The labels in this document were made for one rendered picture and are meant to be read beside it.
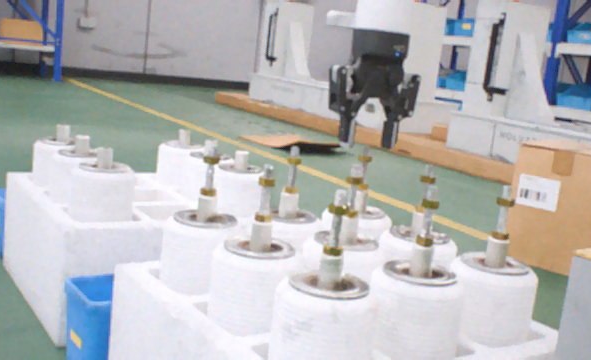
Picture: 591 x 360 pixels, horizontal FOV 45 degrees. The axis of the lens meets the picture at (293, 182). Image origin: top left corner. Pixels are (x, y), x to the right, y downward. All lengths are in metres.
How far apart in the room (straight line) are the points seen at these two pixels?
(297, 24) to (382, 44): 4.33
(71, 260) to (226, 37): 6.45
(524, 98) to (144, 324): 2.84
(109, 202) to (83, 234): 0.07
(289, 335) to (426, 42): 3.56
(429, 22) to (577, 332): 3.53
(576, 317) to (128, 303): 0.49
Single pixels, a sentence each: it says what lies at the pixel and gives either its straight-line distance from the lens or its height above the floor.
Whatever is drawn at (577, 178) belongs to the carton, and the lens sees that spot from 1.84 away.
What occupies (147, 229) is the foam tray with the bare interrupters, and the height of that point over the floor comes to 0.17.
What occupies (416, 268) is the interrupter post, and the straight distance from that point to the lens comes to 0.73.
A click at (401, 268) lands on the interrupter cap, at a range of 0.75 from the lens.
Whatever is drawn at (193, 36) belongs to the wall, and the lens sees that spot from 7.28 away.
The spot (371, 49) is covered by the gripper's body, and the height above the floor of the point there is 0.47.
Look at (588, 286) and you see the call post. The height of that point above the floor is 0.29.
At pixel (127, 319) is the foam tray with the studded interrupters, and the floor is 0.13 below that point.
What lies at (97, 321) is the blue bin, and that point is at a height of 0.09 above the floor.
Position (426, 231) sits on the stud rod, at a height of 0.30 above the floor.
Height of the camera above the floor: 0.46
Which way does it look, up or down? 10 degrees down
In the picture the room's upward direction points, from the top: 7 degrees clockwise
